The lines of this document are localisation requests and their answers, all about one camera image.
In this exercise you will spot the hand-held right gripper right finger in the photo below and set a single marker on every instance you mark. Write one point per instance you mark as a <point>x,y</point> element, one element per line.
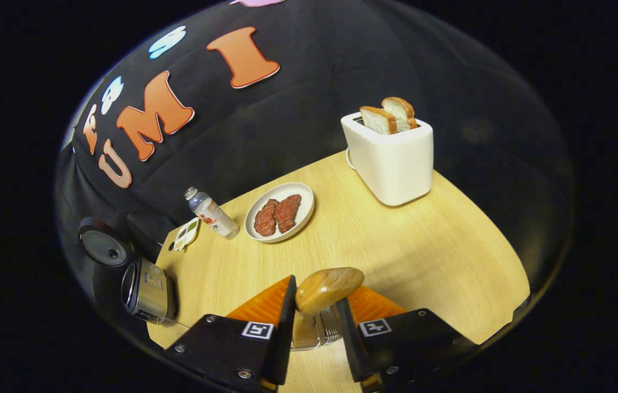
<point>352,344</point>

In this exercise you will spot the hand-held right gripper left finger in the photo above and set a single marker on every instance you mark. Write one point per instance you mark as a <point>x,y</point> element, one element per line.
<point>281,344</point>

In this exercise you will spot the wooden spoon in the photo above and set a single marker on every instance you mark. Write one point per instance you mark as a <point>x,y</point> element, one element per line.
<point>328,289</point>

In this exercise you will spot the black and silver rice cooker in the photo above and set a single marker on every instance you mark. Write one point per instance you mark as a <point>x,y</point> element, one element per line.
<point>150,289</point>

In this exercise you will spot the white round plate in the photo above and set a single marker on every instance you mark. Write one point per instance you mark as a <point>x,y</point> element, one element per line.
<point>306,204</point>

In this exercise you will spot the small clear water bottle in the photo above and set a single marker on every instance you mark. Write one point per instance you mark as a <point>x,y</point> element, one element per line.
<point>216,215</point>

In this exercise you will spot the white divided condiment dish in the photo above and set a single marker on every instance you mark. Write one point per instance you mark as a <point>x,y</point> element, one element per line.
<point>187,234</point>

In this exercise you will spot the white toaster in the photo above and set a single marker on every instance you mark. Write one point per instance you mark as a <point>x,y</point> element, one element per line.
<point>396,164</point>

